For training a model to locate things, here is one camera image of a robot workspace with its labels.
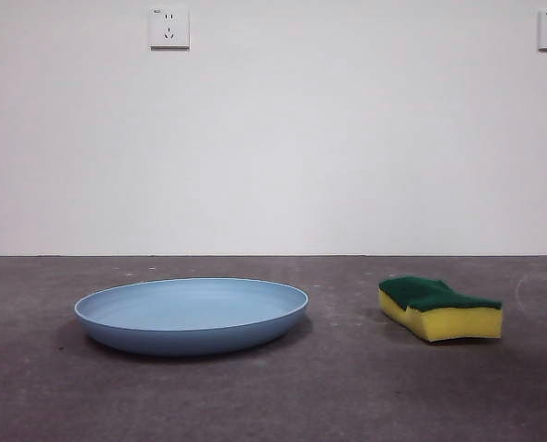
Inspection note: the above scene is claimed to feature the blue round plate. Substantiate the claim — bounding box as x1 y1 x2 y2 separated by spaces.
74 276 309 357

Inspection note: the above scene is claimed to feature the yellow sponge with green pad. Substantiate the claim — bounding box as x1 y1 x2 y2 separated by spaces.
378 274 504 344

